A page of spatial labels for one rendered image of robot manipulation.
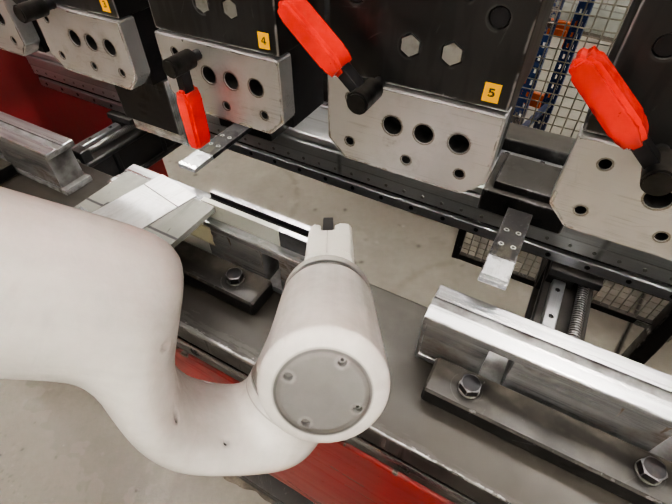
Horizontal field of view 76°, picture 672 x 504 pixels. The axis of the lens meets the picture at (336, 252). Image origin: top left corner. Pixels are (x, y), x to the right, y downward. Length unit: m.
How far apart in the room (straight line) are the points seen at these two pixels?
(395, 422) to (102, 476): 1.19
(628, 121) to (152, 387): 0.30
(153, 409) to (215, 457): 0.07
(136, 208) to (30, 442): 1.21
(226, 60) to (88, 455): 1.41
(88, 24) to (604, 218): 0.54
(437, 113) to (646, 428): 0.42
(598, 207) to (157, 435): 0.34
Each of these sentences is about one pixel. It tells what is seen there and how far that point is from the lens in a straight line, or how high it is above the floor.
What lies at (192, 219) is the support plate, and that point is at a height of 1.00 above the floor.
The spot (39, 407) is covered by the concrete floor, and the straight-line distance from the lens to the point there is 1.84.
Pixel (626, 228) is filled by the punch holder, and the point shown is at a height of 1.19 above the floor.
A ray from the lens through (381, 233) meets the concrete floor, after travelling 2.05.
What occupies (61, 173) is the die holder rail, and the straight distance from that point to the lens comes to 1.00.
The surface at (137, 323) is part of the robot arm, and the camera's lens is 0.23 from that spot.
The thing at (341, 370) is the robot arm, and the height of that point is 1.18.
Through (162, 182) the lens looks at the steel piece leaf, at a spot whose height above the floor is 1.00.
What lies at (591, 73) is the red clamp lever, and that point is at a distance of 0.29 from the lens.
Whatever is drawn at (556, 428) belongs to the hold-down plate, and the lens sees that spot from 0.60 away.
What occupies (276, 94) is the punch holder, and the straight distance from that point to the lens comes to 0.44.
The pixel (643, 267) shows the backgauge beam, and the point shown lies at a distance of 0.78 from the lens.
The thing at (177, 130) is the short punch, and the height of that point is 1.11.
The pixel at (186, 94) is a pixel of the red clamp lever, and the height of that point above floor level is 1.21.
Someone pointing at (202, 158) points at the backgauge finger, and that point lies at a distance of 0.76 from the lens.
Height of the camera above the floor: 1.41
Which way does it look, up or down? 46 degrees down
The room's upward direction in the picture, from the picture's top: straight up
